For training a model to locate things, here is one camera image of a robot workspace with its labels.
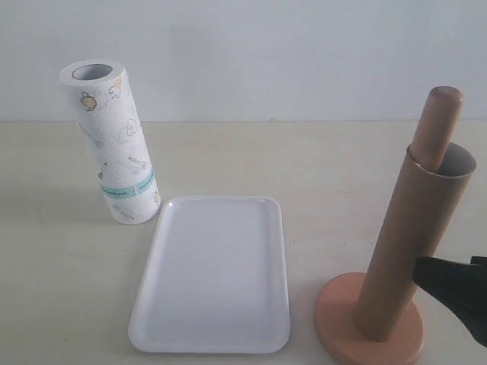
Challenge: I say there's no white rectangular plastic tray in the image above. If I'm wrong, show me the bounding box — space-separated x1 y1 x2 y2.
128 195 291 354

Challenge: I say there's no printed white paper towel roll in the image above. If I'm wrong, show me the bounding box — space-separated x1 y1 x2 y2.
60 59 161 225

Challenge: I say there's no brown cardboard tube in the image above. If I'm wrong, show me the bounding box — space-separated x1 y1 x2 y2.
354 143 476 341

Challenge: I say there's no wooden paper towel holder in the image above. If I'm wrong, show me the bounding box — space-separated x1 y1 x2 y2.
314 86 468 364

